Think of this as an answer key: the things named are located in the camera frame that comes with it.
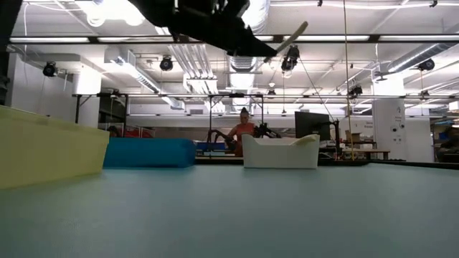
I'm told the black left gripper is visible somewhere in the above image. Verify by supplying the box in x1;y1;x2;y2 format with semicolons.
128;0;279;58

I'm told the person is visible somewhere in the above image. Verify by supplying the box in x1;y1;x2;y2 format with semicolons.
226;106;256;158
435;125;459;163

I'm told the black computer monitor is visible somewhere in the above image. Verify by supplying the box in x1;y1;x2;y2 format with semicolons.
294;111;331;141

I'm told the white plastic bin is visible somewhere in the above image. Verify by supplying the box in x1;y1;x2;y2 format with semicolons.
242;133;321;170

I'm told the cardboard box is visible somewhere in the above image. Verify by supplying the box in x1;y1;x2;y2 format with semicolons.
344;130;364;143

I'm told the blue plastic bin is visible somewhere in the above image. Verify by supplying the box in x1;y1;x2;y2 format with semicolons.
103;138;198;169

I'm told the wooden desk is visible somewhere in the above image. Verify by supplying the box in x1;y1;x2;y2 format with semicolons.
340;148;392;161

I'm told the green table mat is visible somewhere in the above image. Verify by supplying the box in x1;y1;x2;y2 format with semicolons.
0;163;459;258

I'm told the yellow-green plastic bin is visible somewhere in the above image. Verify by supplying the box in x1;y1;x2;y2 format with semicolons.
0;105;110;190

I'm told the thin hanging cable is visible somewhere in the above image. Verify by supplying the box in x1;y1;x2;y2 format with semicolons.
342;0;356;161

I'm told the black overhead frame bar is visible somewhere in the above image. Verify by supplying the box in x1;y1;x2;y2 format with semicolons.
9;34;459;45

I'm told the silver ventilation duct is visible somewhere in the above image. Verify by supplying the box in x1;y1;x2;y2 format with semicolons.
387;42;449;72

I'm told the black metal rack frame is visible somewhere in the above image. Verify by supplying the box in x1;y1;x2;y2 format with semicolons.
73;92;265;158

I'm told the black table frame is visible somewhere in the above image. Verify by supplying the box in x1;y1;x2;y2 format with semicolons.
195;157;459;171

